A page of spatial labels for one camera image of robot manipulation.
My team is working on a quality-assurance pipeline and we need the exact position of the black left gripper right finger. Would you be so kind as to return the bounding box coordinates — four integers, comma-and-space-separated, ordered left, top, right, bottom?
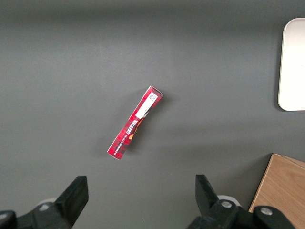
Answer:
187, 174, 297, 229

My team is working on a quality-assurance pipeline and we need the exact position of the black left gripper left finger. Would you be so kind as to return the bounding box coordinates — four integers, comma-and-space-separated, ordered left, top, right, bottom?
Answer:
0, 176, 89, 229

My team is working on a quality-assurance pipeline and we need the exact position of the cream plastic tray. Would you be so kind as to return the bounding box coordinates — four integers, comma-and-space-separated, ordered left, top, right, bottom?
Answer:
277, 18, 305, 112

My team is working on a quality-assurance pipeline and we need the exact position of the wooden two-drawer cabinet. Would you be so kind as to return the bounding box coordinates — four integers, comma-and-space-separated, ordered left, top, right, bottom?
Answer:
248, 153, 305, 229

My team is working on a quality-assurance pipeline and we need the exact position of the red tartan shortbread box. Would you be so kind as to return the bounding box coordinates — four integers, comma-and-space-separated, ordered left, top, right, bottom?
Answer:
106, 85, 164, 161

